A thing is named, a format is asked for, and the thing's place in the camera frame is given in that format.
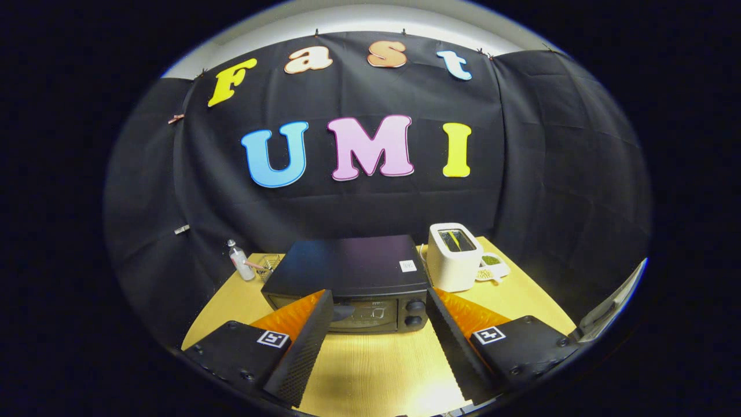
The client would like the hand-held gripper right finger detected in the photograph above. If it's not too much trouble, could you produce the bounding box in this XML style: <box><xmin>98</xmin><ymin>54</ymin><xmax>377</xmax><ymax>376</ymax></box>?
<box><xmin>425</xmin><ymin>288</ymin><xmax>579</xmax><ymax>406</ymax></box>

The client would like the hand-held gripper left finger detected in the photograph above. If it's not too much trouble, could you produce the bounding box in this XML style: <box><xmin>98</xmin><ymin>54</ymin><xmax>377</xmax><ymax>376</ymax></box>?
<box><xmin>184</xmin><ymin>290</ymin><xmax>335</xmax><ymax>408</ymax></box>

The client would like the black toaster oven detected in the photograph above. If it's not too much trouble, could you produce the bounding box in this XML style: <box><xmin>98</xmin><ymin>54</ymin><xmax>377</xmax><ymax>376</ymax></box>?
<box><xmin>261</xmin><ymin>235</ymin><xmax>430</xmax><ymax>334</ymax></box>

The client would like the white pop-up toaster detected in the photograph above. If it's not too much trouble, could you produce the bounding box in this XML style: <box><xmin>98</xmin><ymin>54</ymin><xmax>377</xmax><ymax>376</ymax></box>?
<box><xmin>427</xmin><ymin>223</ymin><xmax>484</xmax><ymax>293</ymax></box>

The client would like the small dish of green beans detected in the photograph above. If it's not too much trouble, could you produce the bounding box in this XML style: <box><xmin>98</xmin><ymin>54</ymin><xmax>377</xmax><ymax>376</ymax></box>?
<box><xmin>476</xmin><ymin>253</ymin><xmax>511</xmax><ymax>283</ymax></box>

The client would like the clear glass container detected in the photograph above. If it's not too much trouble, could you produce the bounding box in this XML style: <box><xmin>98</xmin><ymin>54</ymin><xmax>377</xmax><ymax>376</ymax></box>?
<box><xmin>255</xmin><ymin>254</ymin><xmax>284</xmax><ymax>283</ymax></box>

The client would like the clear plastic bottle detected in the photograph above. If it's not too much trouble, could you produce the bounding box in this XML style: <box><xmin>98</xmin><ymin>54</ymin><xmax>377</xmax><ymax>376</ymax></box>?
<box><xmin>227</xmin><ymin>239</ymin><xmax>256</xmax><ymax>282</ymax></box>

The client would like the grey chair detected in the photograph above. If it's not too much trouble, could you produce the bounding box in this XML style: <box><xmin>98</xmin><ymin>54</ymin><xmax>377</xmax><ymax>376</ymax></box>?
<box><xmin>570</xmin><ymin>258</ymin><xmax>648</xmax><ymax>343</ymax></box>

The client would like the black backdrop cloth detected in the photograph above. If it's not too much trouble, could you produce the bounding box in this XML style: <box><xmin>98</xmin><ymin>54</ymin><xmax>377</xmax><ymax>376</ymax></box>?
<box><xmin>103</xmin><ymin>32</ymin><xmax>654</xmax><ymax>348</ymax></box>

